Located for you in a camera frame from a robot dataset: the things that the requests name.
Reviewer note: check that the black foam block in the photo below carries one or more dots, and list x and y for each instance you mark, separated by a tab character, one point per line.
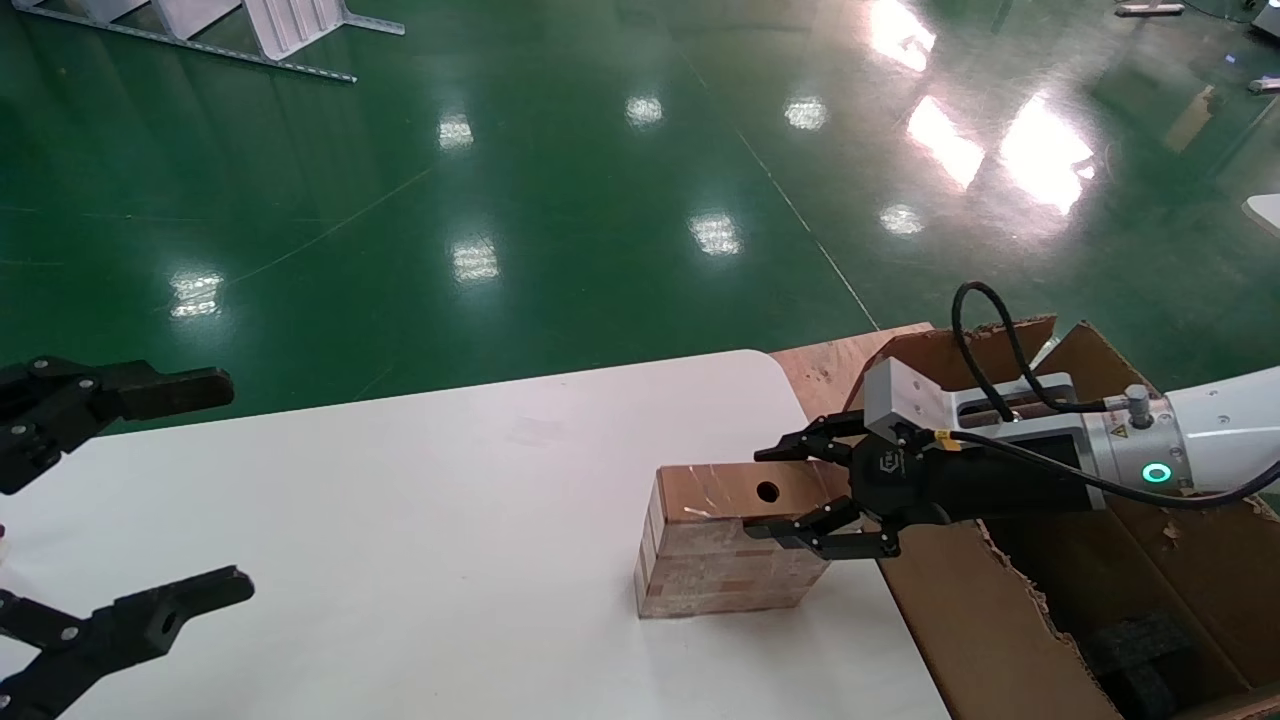
1145	665

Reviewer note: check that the big cardboard box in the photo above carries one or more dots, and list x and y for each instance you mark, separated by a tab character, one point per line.
980	620

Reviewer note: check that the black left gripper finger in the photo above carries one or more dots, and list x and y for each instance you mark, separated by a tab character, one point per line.
140	625
150	392

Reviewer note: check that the small brown box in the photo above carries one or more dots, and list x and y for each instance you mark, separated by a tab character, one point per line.
700	570

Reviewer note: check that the white floor stand foot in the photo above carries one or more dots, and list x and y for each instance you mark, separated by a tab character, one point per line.
1150	8

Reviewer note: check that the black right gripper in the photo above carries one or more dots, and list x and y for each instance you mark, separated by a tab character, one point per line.
960	485

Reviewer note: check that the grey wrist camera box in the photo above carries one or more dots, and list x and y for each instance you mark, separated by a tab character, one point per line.
900	395

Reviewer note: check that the white machine base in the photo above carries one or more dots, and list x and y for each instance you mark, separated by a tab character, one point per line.
1268	15

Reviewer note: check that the white metal rack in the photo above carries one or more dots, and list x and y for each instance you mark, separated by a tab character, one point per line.
290	25

